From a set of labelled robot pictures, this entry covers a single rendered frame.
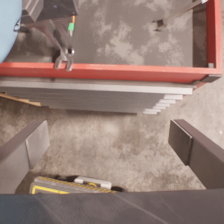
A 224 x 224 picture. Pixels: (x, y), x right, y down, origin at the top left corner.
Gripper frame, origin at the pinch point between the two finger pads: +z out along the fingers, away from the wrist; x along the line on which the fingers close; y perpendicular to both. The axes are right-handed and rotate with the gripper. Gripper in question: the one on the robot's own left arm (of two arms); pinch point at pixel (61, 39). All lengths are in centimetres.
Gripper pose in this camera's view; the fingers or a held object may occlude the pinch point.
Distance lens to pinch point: 43.3
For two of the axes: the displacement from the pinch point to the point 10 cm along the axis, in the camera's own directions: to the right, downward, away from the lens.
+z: 0.8, 2.5, 9.7
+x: -9.9, 0.9, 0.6
